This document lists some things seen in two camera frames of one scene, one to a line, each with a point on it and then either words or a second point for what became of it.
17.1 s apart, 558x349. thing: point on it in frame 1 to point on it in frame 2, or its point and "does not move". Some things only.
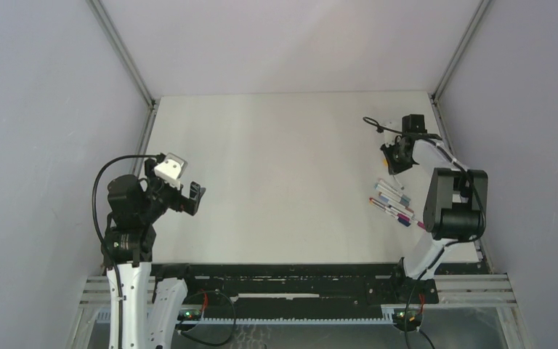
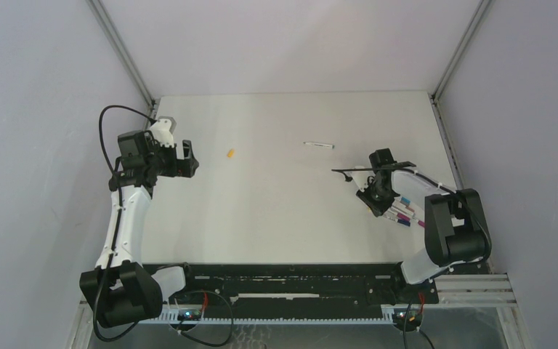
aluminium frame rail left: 131,69 does not move
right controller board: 408,316 does not move
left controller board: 189,314 does not move
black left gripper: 183,203 to 184,167
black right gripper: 394,168 to 378,209
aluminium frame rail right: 447,69 does not move
